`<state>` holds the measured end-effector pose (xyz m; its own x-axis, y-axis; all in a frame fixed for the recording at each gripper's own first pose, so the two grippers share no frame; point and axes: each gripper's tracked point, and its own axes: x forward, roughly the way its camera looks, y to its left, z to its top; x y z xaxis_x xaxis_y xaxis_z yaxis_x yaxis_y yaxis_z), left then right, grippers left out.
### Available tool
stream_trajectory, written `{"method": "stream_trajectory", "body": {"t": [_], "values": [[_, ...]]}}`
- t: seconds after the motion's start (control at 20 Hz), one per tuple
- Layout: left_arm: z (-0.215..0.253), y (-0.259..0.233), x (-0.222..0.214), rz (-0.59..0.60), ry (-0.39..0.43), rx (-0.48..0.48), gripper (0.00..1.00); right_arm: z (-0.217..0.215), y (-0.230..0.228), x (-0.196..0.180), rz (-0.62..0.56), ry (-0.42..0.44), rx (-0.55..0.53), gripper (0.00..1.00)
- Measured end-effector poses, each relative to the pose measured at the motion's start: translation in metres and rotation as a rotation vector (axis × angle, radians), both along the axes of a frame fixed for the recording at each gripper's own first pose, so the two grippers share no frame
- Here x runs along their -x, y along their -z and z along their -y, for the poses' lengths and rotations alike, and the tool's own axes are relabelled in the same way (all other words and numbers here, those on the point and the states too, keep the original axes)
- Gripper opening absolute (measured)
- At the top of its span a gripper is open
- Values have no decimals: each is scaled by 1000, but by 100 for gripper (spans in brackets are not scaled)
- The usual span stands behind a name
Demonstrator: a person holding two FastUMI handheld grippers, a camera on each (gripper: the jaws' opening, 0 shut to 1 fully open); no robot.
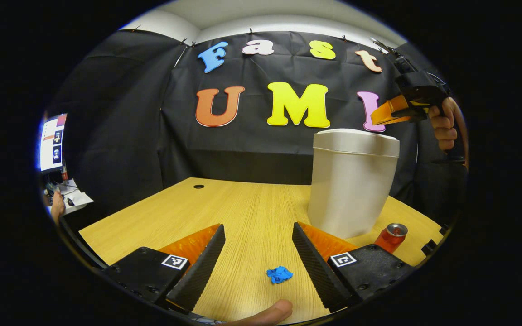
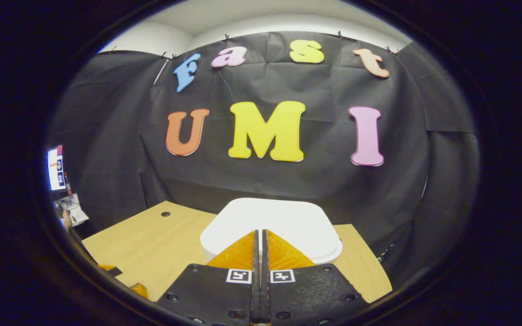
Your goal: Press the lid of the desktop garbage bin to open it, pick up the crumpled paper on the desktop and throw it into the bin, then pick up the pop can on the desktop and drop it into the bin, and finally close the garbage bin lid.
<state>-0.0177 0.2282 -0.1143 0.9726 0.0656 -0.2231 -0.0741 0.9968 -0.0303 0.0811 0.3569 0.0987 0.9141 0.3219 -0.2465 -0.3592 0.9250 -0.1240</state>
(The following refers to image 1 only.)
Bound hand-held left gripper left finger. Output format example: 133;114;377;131
102;224;226;314

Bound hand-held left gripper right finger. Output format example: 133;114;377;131
292;222;414;313

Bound blue paper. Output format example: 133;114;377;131
266;266;294;285

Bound red pop can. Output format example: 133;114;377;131
374;223;409;254

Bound white desktop garbage bin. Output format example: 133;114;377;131
308;129;400;240

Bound wooden desktop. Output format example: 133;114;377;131
79;177;445;326

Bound white papers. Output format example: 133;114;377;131
55;179;94;214

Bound black backdrop cloth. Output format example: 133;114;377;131
46;29;468;227

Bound computer monitor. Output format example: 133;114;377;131
39;114;68;173

